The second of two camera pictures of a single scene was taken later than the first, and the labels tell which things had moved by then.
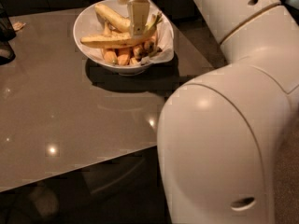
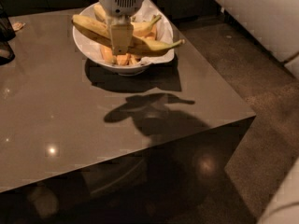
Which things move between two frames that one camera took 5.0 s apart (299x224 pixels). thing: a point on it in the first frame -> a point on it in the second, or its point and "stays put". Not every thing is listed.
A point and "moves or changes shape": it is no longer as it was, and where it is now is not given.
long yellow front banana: (121, 38) moves or changes shape
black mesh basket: (7, 35) stays put
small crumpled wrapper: (18, 26) stays put
